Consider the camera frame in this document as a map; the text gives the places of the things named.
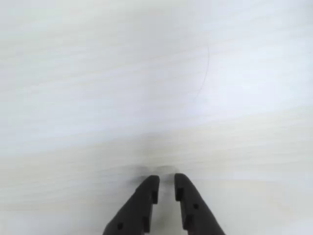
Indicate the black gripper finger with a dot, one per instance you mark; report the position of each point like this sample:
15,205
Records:
195,215
137,210

